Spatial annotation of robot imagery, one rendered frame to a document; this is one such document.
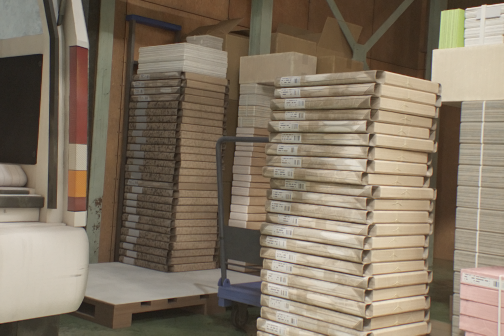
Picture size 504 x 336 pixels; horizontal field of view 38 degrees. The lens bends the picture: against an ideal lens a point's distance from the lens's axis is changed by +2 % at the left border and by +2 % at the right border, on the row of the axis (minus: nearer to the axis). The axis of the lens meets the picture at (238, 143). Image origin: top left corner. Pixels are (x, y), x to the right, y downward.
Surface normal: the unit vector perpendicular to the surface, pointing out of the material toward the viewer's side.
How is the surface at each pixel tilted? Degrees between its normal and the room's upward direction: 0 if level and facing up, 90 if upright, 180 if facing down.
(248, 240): 98
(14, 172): 40
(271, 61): 90
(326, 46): 110
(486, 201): 90
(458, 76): 91
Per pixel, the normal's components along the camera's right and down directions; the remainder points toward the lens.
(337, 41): 0.64, 0.36
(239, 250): -0.69, 0.08
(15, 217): 0.71, 0.02
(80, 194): 0.90, -0.05
